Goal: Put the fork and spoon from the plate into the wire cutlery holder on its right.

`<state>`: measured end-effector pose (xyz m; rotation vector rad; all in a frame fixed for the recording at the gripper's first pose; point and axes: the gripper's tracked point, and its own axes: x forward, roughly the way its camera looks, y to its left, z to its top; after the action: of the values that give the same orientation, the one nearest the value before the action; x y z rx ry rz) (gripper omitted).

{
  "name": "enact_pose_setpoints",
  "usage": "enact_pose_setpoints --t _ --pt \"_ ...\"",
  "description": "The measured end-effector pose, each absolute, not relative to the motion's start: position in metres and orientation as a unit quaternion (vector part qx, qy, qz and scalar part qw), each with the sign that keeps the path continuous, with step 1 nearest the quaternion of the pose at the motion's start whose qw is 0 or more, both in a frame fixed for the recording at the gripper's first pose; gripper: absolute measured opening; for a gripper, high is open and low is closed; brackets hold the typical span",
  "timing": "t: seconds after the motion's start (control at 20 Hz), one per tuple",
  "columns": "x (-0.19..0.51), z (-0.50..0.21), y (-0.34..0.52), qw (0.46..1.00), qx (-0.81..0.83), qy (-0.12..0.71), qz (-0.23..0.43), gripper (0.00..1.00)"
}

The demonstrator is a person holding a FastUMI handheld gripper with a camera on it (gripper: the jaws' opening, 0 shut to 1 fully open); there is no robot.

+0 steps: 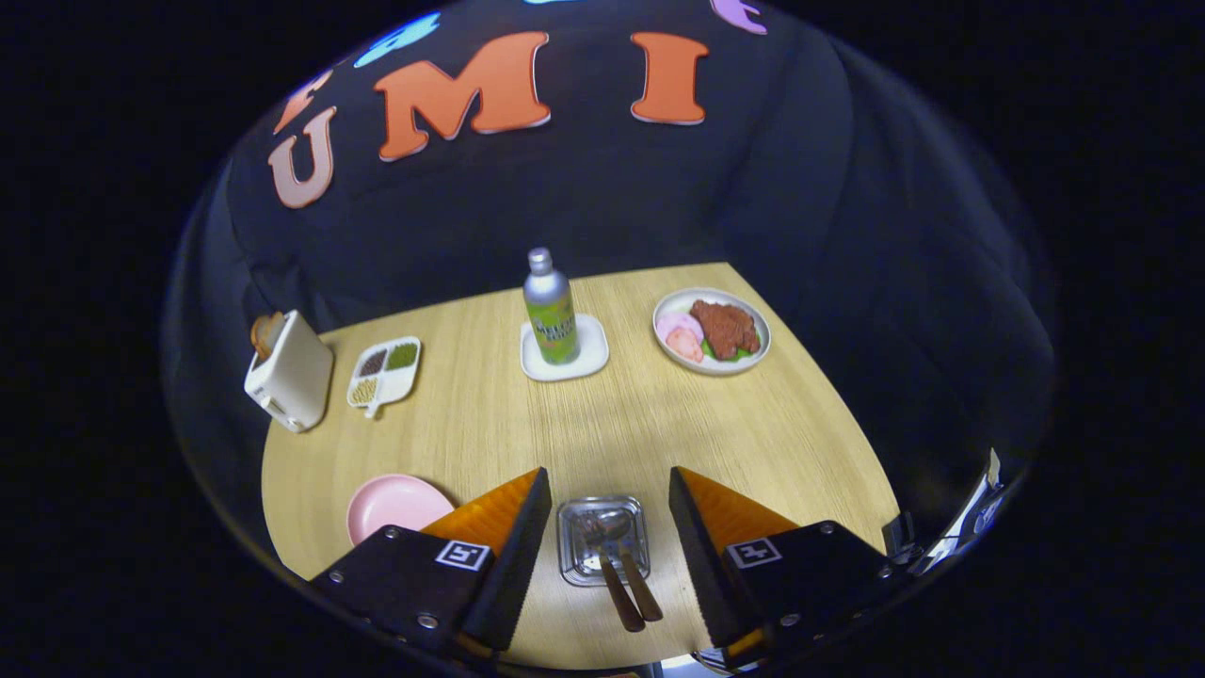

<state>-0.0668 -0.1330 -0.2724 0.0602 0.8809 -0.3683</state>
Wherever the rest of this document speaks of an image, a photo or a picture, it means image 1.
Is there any wooden handled spoon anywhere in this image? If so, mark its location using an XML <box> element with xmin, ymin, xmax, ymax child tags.
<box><xmin>598</xmin><ymin>509</ymin><xmax>665</xmax><ymax>623</ymax></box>

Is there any white oval plate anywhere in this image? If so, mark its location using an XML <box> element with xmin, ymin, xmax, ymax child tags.
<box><xmin>652</xmin><ymin>287</ymin><xmax>772</xmax><ymax>377</ymax></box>

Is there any white divided dish with beans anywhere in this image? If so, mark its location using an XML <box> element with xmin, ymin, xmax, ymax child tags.
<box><xmin>346</xmin><ymin>336</ymin><xmax>423</xmax><ymax>420</ymax></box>

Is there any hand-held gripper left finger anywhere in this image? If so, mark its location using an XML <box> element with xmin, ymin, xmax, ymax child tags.
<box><xmin>309</xmin><ymin>466</ymin><xmax>554</xmax><ymax>660</ymax></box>

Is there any brown meat piece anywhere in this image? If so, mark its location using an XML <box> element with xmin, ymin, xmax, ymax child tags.
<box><xmin>689</xmin><ymin>299</ymin><xmax>761</xmax><ymax>361</ymax></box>

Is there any perforated metal tray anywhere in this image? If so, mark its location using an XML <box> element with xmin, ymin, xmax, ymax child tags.
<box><xmin>556</xmin><ymin>495</ymin><xmax>651</xmax><ymax>588</ymax></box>

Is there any white square coaster plate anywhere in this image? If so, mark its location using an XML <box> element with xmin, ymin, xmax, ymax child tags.
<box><xmin>520</xmin><ymin>314</ymin><xmax>610</xmax><ymax>382</ymax></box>

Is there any white toaster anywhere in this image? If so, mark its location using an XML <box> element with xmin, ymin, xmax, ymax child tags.
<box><xmin>244</xmin><ymin>311</ymin><xmax>335</xmax><ymax>434</ymax></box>

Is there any green soda bottle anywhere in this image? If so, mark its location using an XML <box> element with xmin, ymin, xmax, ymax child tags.
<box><xmin>522</xmin><ymin>248</ymin><xmax>580</xmax><ymax>366</ymax></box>

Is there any pink round plate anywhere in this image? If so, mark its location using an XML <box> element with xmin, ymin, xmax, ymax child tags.
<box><xmin>346</xmin><ymin>474</ymin><xmax>455</xmax><ymax>547</ymax></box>

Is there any toasted bread slice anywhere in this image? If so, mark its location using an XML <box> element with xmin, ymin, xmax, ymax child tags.
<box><xmin>249</xmin><ymin>313</ymin><xmax>286</xmax><ymax>359</ymax></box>

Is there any wooden handled fork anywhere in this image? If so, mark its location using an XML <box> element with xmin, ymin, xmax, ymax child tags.
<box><xmin>581</xmin><ymin>518</ymin><xmax>646</xmax><ymax>633</ymax></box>

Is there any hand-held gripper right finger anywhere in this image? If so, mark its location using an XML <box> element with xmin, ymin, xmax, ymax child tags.
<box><xmin>668</xmin><ymin>464</ymin><xmax>909</xmax><ymax>665</ymax></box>

